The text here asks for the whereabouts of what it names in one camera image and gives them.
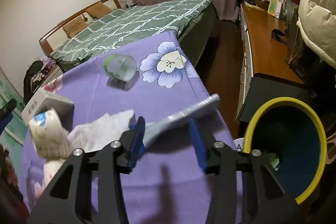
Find yellow-rimmed blue trash bin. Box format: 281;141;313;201
242;97;327;204

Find person's left hand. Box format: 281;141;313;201
1;144;20;200

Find right brown pillow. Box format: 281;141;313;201
86;2;113;19

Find brown pillow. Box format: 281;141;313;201
63;16;88;38
86;2;113;19

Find wooden headboard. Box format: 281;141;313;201
39;0;126;56

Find cream puffer jacket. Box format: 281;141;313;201
297;0;335;67

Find wooden desk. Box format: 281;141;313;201
236;3;307;123

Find white nightstand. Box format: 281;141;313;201
31;65;63;93

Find teal wardrobe door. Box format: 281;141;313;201
0;66;29;154

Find grey foil wrapper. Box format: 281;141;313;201
143;93;221;148

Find clear green plastic cup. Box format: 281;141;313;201
103;54;137;82

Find purple floral tablecloth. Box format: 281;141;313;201
19;32;243;223

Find white crumpled tissue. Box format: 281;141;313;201
67;110;135;152

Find brown handbag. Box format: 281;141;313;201
285;7;314;82

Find grey-white tea box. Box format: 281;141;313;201
22;89;75;131

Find black clothes on nightstand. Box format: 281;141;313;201
23;58;56;105

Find cream paper cup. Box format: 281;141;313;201
43;159;66;188

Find left brown pillow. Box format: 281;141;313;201
63;16;88;38

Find bed with green plaid quilt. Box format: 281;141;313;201
50;0;218;72

